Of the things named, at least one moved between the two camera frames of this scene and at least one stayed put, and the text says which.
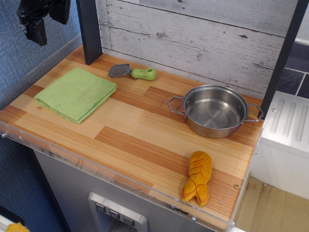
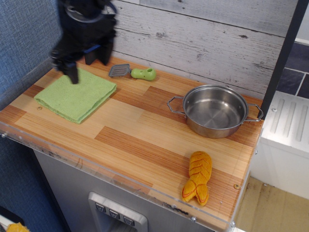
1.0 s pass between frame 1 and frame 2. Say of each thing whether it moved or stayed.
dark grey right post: stayed
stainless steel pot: stayed
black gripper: moved
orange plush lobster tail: stayed
